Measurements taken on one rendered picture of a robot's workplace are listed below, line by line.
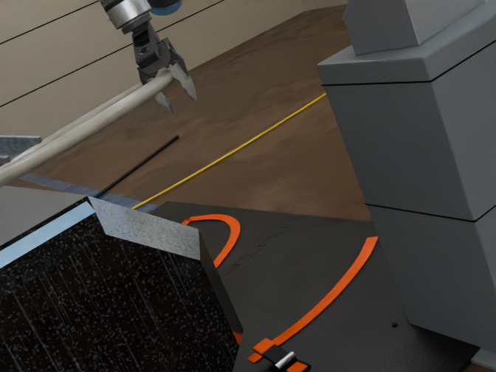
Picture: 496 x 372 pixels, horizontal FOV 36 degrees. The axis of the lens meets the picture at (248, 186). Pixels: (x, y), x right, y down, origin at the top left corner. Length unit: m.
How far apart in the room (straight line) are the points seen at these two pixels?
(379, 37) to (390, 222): 0.53
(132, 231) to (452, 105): 0.81
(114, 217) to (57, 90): 5.67
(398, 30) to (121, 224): 0.81
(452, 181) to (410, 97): 0.23
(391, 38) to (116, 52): 5.99
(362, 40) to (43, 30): 5.76
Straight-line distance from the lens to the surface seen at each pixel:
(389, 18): 1.91
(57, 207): 1.92
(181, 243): 1.98
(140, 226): 1.93
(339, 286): 2.70
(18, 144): 2.03
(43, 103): 7.50
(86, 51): 7.66
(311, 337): 2.49
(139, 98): 1.58
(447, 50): 1.83
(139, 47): 1.66
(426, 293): 2.23
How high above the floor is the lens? 1.29
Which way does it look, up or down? 19 degrees down
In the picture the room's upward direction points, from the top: 23 degrees counter-clockwise
